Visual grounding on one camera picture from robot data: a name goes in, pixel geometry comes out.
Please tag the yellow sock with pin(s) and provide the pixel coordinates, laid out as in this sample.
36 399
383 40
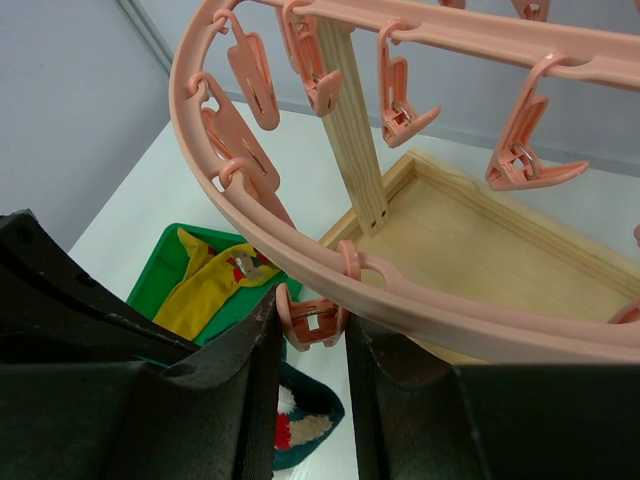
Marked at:
210 280

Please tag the green plastic tray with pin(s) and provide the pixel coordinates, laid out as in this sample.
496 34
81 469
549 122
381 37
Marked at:
166 267

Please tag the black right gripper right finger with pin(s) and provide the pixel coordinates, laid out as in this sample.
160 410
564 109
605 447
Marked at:
418 417

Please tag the wooden hanger rack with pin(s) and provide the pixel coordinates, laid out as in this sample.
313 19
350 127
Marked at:
532 276

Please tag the pink round clip hanger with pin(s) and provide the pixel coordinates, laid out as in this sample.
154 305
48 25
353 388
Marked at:
239 178

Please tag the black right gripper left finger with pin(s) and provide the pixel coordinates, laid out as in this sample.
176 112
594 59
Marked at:
92 390

